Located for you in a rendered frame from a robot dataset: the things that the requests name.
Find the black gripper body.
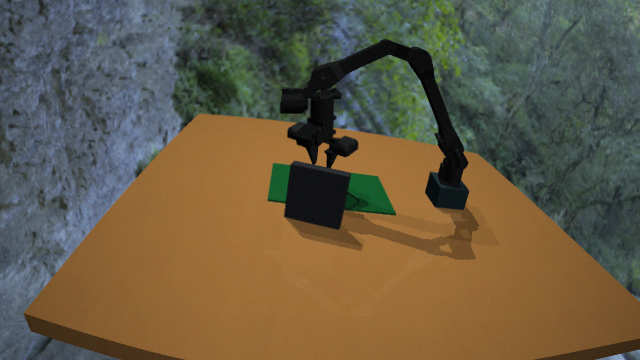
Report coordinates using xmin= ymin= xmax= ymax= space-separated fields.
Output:
xmin=288 ymin=114 xmax=358 ymax=157

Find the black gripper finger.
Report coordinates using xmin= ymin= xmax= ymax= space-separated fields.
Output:
xmin=324 ymin=148 xmax=337 ymax=168
xmin=306 ymin=145 xmax=318 ymax=165

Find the green circuit board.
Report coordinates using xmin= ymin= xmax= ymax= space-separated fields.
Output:
xmin=268 ymin=163 xmax=396 ymax=216

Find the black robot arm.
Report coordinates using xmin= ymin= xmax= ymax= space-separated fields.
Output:
xmin=280 ymin=39 xmax=469 ymax=188

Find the black square cooling fan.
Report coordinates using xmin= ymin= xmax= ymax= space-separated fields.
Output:
xmin=284 ymin=160 xmax=351 ymax=230

